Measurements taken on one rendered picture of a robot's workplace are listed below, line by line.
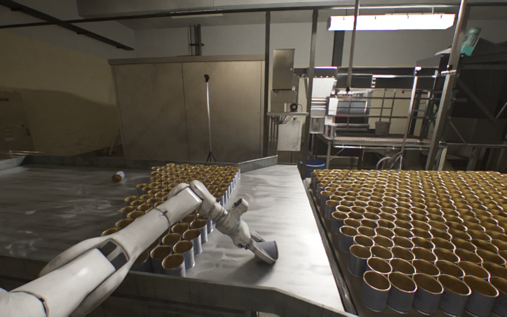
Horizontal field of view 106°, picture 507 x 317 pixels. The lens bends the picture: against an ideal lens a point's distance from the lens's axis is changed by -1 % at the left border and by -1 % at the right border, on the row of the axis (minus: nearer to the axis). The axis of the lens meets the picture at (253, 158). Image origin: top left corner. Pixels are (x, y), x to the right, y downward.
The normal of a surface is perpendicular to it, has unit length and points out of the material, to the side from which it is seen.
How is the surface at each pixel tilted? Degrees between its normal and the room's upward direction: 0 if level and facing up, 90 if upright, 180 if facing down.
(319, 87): 99
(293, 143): 90
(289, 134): 90
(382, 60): 90
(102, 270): 51
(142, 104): 90
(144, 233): 58
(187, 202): 45
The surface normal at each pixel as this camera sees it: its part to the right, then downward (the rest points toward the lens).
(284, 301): -0.40, 0.23
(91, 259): 0.74, -0.67
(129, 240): 0.69, -0.59
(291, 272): 0.01, -0.97
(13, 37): 0.99, 0.04
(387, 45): -0.11, 0.25
